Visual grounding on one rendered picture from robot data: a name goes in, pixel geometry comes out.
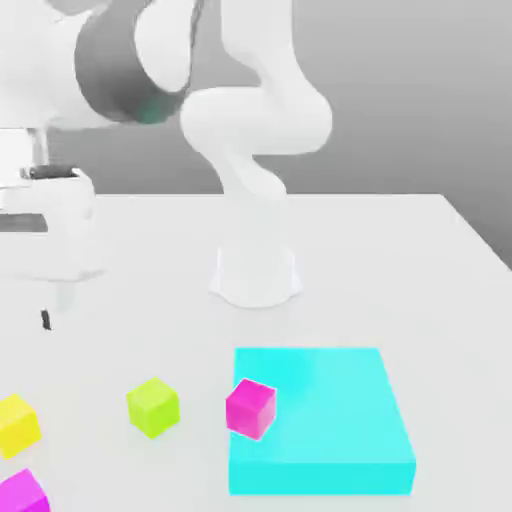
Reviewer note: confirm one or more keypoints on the small pink cube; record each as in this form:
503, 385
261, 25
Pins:
250, 410

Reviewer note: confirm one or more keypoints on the small lime green cube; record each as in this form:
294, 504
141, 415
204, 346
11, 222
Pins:
152, 408

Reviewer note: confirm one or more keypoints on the large cyan box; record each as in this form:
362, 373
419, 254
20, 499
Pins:
340, 424

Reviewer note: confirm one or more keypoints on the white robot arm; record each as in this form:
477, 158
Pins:
256, 120

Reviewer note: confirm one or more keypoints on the small yellow cube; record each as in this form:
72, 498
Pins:
16, 426

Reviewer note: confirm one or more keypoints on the small magenta cube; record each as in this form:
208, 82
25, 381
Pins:
20, 494

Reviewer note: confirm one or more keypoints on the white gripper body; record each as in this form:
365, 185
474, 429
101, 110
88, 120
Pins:
68, 240

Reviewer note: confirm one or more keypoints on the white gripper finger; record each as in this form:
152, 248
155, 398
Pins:
65, 296

